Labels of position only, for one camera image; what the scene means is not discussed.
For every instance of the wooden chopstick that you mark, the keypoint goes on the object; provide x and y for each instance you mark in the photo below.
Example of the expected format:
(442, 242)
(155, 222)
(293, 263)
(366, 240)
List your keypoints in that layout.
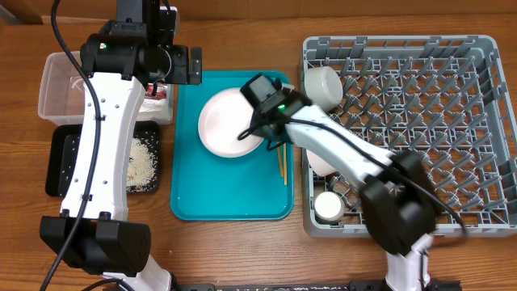
(284, 164)
(280, 160)

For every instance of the white napkin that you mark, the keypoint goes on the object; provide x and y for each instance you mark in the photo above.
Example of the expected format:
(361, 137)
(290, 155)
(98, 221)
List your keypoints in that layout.
(157, 110)

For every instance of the grey bowl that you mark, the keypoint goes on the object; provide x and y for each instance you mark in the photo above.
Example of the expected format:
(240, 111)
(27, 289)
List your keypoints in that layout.
(323, 86)

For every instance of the clear plastic waste bin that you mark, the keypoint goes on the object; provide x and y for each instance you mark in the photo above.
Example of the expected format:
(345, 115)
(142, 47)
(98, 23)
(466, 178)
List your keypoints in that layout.
(61, 98)

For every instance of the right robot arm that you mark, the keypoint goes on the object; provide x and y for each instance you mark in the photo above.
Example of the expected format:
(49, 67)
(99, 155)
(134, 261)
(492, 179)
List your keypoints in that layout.
(399, 204)

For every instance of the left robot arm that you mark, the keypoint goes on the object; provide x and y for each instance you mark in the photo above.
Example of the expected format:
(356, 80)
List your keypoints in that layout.
(92, 232)

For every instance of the black plastic tray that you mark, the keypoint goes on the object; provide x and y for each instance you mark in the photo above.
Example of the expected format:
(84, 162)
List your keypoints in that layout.
(64, 151)

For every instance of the teal serving tray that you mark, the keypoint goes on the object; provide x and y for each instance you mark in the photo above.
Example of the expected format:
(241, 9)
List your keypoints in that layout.
(205, 187)

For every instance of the large white plate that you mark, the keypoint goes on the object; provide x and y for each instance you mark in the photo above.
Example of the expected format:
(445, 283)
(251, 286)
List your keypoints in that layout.
(222, 119)

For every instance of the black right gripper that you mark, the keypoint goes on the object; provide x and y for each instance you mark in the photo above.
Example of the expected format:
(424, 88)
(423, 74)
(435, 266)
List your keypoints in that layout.
(257, 131)

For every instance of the red snack wrapper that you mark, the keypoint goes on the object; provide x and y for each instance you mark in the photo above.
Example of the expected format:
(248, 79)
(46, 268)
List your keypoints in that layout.
(156, 91)

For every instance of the grey dishwasher rack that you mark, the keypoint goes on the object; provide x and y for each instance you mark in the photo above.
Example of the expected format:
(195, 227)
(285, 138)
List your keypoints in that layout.
(444, 97)

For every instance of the white cup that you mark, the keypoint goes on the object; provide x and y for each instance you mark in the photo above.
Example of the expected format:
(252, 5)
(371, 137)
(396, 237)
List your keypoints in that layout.
(329, 208)

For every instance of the spilled rice pile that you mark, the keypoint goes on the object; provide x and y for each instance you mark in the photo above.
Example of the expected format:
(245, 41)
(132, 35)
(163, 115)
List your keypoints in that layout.
(142, 167)

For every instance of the small pink plate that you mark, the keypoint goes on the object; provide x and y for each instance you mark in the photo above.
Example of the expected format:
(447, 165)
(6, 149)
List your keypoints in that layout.
(320, 167)

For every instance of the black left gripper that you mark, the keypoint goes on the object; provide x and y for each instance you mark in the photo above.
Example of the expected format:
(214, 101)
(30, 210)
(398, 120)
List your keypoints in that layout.
(180, 73)

